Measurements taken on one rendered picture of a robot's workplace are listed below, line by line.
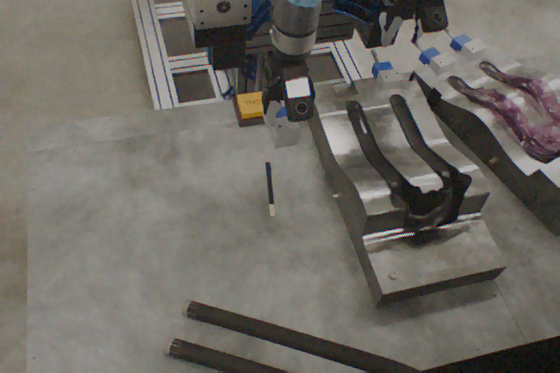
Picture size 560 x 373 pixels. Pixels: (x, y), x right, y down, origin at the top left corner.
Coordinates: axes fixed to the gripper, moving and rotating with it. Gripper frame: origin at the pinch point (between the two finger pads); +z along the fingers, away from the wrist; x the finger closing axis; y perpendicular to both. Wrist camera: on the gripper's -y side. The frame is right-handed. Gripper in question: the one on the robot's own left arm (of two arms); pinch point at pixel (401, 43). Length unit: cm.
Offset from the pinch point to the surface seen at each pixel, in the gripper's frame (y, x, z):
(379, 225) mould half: -35.7, 15.7, 12.0
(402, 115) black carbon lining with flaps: -9.7, -0.1, 12.9
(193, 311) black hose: -42, 53, 18
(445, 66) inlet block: 3.3, -16.9, 13.1
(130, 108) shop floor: 81, 62, 101
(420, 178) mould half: -29.4, 5.6, 7.8
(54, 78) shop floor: 103, 91, 101
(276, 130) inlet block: -14.3, 31.4, 5.2
